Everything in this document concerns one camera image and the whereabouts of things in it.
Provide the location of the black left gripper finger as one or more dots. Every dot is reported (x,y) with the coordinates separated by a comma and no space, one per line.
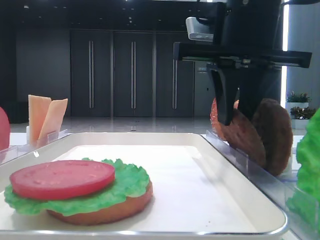
(253,87)

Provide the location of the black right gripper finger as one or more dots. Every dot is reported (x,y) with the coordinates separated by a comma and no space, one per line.
(227,84)

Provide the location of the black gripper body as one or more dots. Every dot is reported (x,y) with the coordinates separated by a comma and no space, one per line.
(245,32)

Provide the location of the brown meat patty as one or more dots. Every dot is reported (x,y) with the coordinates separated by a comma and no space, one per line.
(242,135)
(273,124)

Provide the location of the green lettuce leaf standing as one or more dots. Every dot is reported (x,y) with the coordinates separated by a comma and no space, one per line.
(307,170)

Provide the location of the green lettuce on burger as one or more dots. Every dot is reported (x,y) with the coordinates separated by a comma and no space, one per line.
(130,181)

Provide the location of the orange cheese slice right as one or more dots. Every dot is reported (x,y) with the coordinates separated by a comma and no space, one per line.
(53,121)

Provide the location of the orange cheese slice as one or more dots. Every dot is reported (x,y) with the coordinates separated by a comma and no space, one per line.
(37,110)
(53,121)

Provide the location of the orange cheese slice left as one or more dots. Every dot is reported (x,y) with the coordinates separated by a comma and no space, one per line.
(37,110)

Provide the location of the red tomato slice on burger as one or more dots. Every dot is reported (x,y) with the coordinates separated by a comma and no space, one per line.
(62,179)

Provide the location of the red tomato slice standing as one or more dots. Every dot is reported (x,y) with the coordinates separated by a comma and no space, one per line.
(5,130)

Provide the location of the potted plants background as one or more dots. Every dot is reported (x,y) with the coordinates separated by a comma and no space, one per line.
(297,105)

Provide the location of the dark cabinet doors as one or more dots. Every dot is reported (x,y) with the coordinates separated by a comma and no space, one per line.
(129,74)

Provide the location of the white metal tray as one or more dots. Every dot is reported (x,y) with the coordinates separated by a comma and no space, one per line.
(197,193)

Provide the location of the bottom bun on tray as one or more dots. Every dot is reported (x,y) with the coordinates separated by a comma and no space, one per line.
(120,211)

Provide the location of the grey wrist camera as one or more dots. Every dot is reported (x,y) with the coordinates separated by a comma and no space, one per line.
(197,31)

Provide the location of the long clear rail right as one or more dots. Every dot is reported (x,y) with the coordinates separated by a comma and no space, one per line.
(278,188)

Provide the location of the long clear rail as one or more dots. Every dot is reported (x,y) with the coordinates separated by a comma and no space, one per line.
(278,188)
(16,151)

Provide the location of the long clear rail left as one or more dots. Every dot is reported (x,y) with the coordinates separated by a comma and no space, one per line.
(16,151)

